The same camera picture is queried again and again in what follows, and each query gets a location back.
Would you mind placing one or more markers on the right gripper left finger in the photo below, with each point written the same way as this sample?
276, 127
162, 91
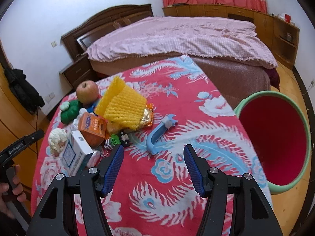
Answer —
110, 167

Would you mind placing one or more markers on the green plush toy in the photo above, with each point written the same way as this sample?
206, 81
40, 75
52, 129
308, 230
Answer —
70, 110

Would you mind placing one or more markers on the orange medicine box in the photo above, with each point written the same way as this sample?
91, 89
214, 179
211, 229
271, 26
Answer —
93, 129

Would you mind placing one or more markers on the golden snack wrapper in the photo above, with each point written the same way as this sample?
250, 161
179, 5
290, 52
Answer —
146, 121

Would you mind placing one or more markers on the red bin green rim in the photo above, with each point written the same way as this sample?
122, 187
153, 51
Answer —
280, 135

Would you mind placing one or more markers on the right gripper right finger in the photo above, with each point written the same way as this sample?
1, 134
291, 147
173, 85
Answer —
197, 169

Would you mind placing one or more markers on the red cup on cabinet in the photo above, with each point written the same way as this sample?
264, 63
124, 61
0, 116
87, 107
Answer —
287, 18

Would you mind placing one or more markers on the red floral tablecloth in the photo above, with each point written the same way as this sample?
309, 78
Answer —
162, 153

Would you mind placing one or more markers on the black clothing on door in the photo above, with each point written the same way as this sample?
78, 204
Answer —
24, 92

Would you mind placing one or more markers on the pink quilt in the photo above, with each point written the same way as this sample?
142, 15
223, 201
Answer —
204, 37

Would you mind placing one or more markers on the yellow foam fruit net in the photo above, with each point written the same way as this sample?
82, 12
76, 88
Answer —
121, 104

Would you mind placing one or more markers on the red apple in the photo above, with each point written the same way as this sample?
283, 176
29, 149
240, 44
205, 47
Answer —
87, 92

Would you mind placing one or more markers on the small green black toy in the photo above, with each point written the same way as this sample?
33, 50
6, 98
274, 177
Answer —
121, 138

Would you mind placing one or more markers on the wooden bed with headboard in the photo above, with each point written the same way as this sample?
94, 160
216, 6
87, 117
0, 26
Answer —
234, 80

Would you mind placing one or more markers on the white blue medicine box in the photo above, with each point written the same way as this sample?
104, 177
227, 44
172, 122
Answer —
76, 154

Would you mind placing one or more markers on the long wooden cabinet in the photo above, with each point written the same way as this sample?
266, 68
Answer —
279, 36

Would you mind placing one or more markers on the dark wooden nightstand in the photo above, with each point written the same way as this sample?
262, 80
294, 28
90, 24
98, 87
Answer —
78, 71

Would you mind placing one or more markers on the white curly toy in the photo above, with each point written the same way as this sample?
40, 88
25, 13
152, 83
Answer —
57, 140

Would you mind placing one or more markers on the blue plastic hook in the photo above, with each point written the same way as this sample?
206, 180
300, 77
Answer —
166, 123

